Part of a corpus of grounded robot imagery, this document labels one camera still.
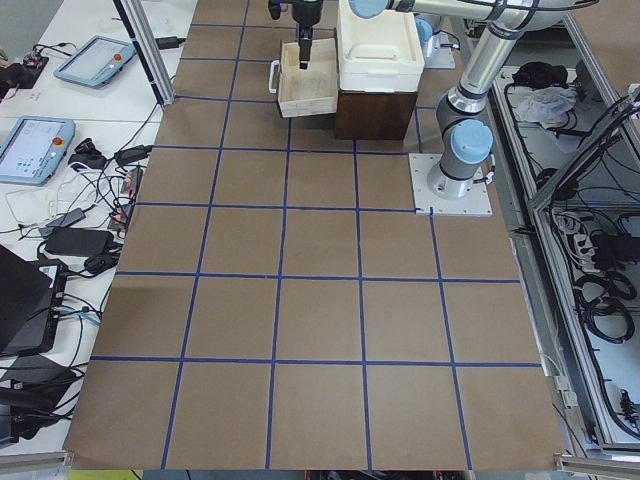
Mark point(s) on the teach pendant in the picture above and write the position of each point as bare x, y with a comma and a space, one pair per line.
34, 149
97, 62

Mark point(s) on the white cloth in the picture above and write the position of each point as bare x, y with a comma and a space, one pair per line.
548, 107

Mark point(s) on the far teach pendant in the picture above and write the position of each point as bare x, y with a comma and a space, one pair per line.
97, 62

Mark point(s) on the black laptop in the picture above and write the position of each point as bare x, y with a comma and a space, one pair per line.
31, 293

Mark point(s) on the aluminium frame post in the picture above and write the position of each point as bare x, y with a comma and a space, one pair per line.
134, 19

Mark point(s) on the near teach pendant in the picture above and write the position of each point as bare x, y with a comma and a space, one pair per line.
34, 149

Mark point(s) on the dark wooden cabinet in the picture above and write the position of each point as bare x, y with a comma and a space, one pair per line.
373, 116

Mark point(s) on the black power adapter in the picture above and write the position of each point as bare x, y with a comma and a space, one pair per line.
169, 42

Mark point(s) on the large black power brick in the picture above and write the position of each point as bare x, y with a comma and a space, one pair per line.
78, 242

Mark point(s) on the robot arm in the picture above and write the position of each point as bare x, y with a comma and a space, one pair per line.
467, 140
429, 27

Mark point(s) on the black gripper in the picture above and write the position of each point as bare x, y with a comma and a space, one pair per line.
306, 14

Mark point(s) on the white drawer handle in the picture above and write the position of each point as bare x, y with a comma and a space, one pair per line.
273, 76

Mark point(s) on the wooden drawer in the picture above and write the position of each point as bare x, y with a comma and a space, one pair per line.
311, 91

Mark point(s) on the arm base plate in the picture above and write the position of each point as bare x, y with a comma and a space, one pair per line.
435, 194

